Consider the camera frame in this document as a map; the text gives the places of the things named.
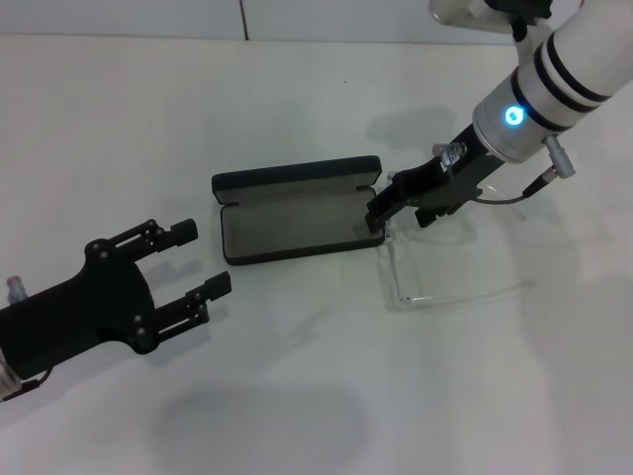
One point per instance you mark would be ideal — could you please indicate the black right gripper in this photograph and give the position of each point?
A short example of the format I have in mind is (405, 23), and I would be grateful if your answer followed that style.
(445, 185)

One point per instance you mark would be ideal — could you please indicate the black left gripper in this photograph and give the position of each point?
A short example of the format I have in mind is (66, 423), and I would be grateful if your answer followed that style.
(74, 316)

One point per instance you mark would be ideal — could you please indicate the clear white glasses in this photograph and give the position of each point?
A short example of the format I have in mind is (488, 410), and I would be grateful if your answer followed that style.
(395, 282)

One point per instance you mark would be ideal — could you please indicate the black glasses case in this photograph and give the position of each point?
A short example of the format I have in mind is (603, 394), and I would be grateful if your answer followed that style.
(297, 227)

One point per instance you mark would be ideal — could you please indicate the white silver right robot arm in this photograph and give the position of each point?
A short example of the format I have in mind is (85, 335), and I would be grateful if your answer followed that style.
(569, 64)

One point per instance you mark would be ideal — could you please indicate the clear right gripper connector stub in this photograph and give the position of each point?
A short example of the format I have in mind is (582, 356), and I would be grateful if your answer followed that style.
(450, 154)

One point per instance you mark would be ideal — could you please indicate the clear gripper connector stub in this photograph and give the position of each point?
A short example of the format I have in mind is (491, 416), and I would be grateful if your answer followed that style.
(450, 154)
(15, 289)

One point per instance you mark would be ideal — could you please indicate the clear left gripper connector stub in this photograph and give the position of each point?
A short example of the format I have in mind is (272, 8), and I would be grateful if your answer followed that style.
(15, 289)

